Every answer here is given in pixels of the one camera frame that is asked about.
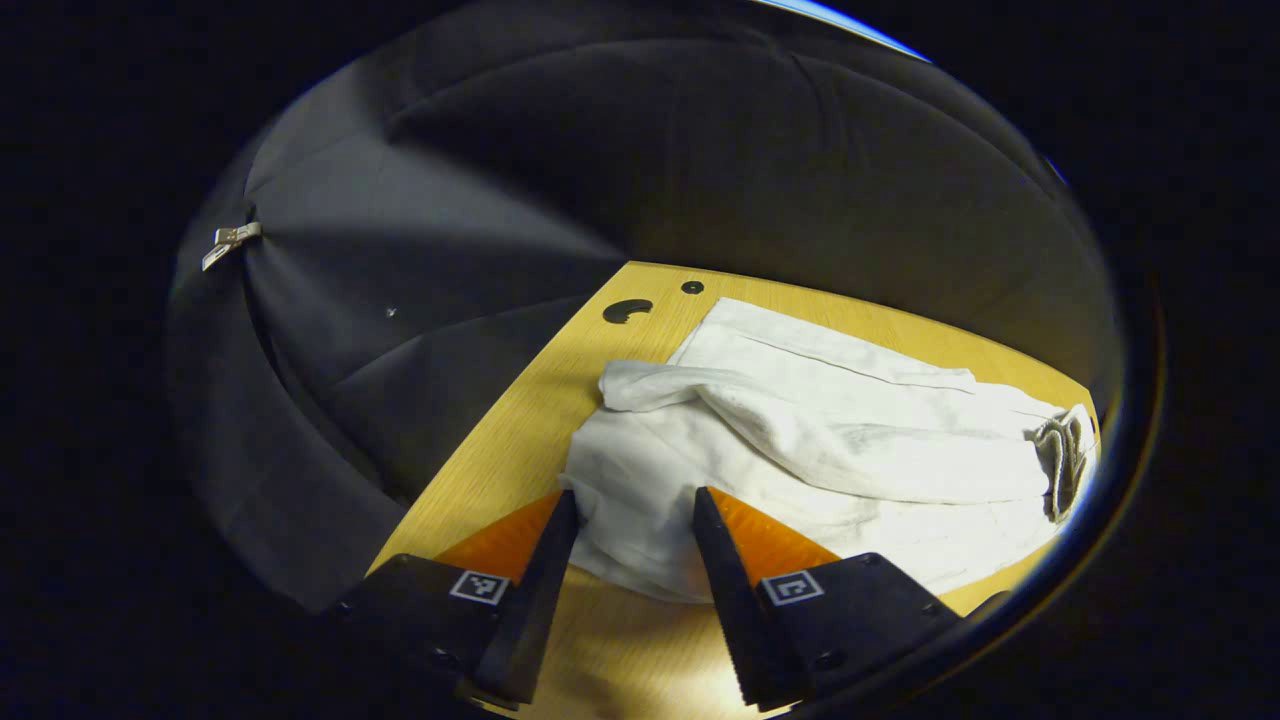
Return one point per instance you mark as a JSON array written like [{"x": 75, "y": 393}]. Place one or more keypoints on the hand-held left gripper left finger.
[{"x": 535, "y": 600}]

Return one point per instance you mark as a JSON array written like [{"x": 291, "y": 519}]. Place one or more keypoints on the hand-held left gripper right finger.
[{"x": 735, "y": 610}]

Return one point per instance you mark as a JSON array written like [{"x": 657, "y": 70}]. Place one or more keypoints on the black backdrop cloth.
[{"x": 600, "y": 150}]

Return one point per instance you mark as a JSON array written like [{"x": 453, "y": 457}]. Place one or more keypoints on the silver cloth clip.
[{"x": 230, "y": 240}]

